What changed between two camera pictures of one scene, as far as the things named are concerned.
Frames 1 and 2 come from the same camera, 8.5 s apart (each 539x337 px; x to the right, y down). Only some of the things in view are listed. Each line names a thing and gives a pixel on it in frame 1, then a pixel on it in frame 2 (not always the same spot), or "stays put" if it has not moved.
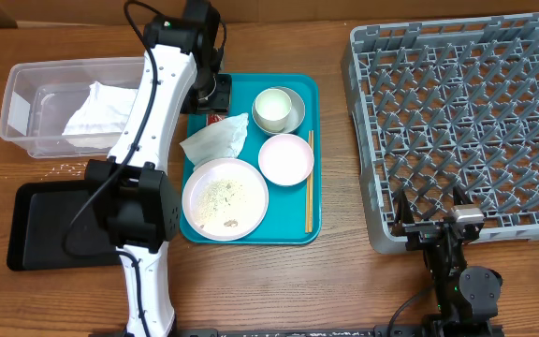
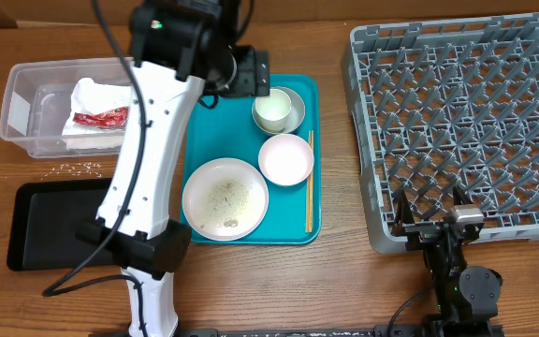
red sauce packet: (213, 118) to (116, 117)
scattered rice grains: (73, 169) stays put
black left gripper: (221, 101) to (253, 71)
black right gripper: (421, 232) stays put
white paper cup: (272, 107) stays put
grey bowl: (297, 111) stays put
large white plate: (225, 199) stays put
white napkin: (221, 139) to (91, 97)
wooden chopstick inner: (306, 194) stays put
